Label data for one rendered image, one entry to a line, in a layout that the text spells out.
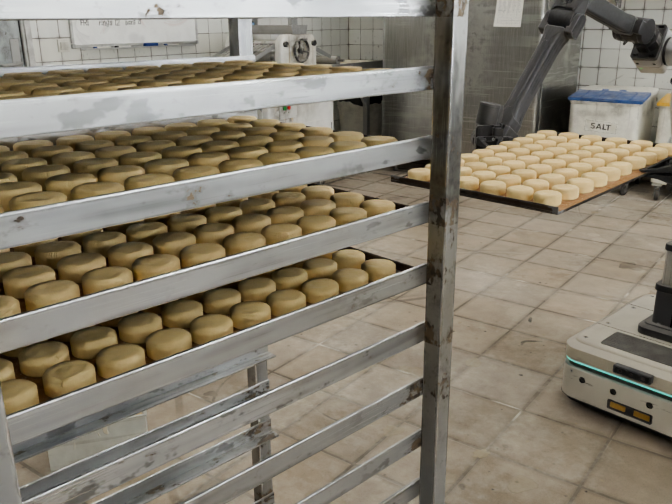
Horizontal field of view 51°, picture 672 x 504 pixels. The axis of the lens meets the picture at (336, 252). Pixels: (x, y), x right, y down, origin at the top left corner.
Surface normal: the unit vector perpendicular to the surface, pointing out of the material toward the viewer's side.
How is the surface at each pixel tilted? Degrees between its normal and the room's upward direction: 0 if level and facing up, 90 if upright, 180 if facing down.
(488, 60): 91
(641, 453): 0
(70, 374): 0
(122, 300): 90
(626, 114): 92
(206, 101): 90
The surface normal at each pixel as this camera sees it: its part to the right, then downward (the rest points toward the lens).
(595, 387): -0.73, 0.22
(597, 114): -0.55, 0.33
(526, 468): -0.01, -0.95
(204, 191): 0.69, 0.22
